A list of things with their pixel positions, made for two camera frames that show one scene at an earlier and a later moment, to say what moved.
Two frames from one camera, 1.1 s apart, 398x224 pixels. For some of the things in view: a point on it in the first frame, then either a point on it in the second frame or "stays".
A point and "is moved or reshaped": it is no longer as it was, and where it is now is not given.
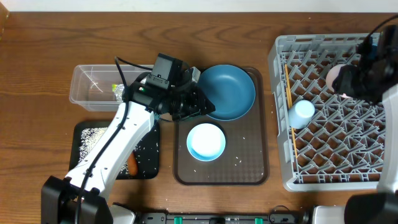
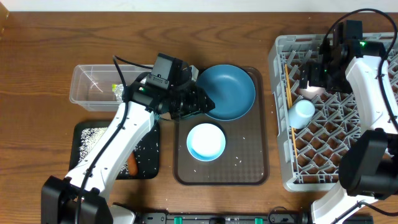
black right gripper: (342, 84) to (314, 70)
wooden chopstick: (295, 145) stays
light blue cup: (300, 113) stays
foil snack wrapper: (118, 89) stays
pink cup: (331, 75) is moved or reshaped
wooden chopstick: (288, 87) stays
